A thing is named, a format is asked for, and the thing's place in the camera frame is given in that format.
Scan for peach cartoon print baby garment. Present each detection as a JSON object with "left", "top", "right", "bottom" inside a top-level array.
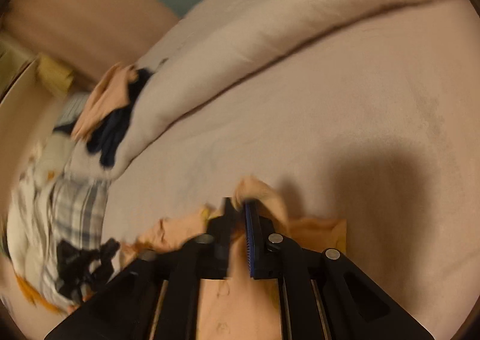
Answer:
[{"left": 119, "top": 175, "right": 348, "bottom": 340}]

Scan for orange cloth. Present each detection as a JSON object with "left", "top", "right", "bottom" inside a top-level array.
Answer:
[{"left": 15, "top": 274, "right": 64, "bottom": 315}]

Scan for grey plaid pillow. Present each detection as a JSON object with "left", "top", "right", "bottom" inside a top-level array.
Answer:
[{"left": 38, "top": 176, "right": 109, "bottom": 311}]

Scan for white crumpled bedding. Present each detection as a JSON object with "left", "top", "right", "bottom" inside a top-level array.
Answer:
[{"left": 3, "top": 159, "right": 61, "bottom": 281}]

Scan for pale green pillow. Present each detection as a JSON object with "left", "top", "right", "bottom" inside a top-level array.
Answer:
[{"left": 34, "top": 132, "right": 75, "bottom": 185}]

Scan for dark navy garment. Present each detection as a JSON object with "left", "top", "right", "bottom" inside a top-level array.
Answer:
[{"left": 55, "top": 67, "right": 153, "bottom": 169}]

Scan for plain peach garment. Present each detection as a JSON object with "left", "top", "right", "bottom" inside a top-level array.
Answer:
[{"left": 71, "top": 63, "right": 138, "bottom": 141}]

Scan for yellow fringed cloth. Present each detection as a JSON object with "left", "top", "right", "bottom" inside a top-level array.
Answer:
[{"left": 37, "top": 54, "right": 74, "bottom": 99}]

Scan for grey rolled duvet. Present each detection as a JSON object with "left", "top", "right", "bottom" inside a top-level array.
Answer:
[{"left": 67, "top": 0, "right": 432, "bottom": 179}]

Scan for beige curtain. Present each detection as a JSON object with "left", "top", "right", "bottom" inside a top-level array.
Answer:
[{"left": 2, "top": 0, "right": 179, "bottom": 83}]

